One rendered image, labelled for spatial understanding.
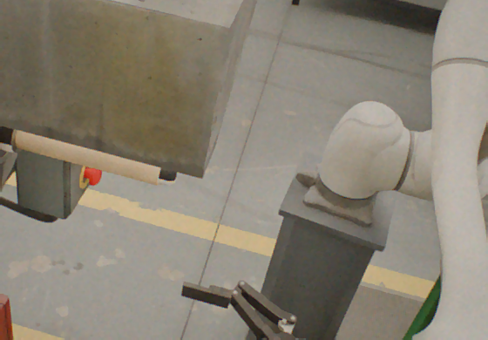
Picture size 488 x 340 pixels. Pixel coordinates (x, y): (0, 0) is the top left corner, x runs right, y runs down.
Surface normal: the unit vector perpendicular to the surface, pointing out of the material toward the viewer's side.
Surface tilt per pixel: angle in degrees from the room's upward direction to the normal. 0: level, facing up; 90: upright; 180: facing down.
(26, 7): 90
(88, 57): 90
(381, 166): 86
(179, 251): 0
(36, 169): 90
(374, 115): 6
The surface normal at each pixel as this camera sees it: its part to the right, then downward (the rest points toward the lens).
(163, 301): 0.14, -0.76
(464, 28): -0.54, -0.33
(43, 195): -0.23, 0.60
